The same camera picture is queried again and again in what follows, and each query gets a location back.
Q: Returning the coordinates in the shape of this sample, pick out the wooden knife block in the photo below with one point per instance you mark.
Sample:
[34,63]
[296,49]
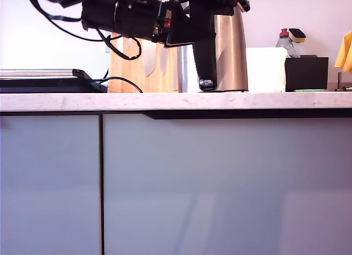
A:
[132,78]

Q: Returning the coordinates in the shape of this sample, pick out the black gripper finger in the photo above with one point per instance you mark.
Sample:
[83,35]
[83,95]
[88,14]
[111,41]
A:
[242,3]

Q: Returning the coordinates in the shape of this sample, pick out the green flat sponge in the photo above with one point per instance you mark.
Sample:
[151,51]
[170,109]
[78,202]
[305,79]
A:
[308,90]

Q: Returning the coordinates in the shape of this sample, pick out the narrow grey cabinet door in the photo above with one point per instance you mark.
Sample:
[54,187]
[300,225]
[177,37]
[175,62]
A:
[49,183]

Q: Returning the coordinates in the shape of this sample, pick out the wide grey cabinet door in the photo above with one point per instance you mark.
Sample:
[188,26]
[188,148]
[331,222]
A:
[225,183]

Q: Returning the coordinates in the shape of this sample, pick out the white folded towel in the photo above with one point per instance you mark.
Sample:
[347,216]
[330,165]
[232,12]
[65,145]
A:
[264,70]

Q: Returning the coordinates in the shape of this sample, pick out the black flat cooking appliance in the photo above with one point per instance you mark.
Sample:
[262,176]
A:
[41,87]

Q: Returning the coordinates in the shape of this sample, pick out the black dish sponge brush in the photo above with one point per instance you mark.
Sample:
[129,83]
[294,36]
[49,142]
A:
[297,34]

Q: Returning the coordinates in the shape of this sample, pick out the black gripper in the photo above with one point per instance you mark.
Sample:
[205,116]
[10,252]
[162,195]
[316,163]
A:
[137,18]

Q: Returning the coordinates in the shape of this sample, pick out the clear dish soap bottle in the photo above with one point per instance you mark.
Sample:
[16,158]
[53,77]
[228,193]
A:
[284,44]

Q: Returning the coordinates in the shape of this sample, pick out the yellow cloth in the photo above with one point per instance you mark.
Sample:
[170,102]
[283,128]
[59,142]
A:
[345,54]

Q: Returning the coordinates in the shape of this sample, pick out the black storage box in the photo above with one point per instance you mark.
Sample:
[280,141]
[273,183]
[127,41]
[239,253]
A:
[305,73]

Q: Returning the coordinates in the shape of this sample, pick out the stainless steel electric kettle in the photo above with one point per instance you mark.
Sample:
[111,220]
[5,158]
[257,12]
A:
[231,54]

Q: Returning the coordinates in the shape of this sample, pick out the metal stand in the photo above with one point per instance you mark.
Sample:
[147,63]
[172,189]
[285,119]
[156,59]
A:
[340,80]

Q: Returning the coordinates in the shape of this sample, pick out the white wall socket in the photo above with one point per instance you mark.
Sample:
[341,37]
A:
[107,48]

